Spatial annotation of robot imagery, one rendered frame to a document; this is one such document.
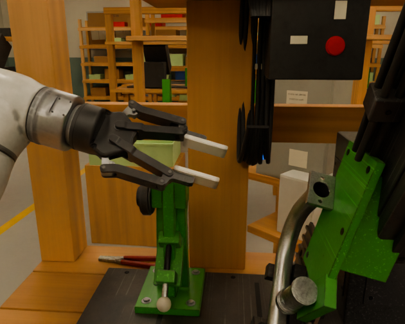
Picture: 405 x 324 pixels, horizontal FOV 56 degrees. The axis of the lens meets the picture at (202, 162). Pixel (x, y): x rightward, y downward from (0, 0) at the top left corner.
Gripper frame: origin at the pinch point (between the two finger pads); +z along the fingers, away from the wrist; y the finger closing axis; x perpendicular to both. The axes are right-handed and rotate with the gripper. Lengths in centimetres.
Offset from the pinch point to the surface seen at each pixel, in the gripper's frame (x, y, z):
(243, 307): 28.2, -14.7, 16.2
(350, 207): -7.9, -4.5, 20.3
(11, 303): 39, -26, -31
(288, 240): 9.8, -4.7, 18.1
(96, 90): 797, 535, -330
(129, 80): 752, 563, -246
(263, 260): 44.1, 0.4, 22.3
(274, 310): 10.0, -16.7, 17.5
